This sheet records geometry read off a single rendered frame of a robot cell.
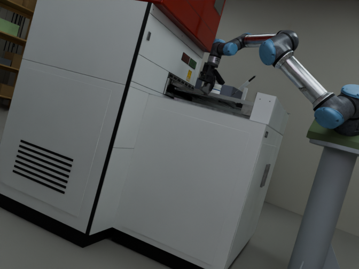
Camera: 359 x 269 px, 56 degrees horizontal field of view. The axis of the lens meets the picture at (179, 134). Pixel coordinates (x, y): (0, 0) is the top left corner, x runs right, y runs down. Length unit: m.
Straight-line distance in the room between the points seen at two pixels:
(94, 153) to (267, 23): 3.73
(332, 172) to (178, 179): 0.76
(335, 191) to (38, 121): 1.55
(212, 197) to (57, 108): 0.90
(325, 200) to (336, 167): 0.17
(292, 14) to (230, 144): 3.50
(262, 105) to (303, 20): 3.27
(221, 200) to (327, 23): 3.52
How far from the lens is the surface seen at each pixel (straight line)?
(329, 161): 1.84
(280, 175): 4.53
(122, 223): 1.88
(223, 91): 4.23
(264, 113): 1.67
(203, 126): 1.66
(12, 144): 2.05
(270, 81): 4.71
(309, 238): 1.88
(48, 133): 1.87
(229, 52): 2.05
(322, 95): 1.70
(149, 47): 1.72
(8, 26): 7.12
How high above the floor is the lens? 0.74
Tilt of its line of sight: 3 degrees down
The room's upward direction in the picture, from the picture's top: 16 degrees clockwise
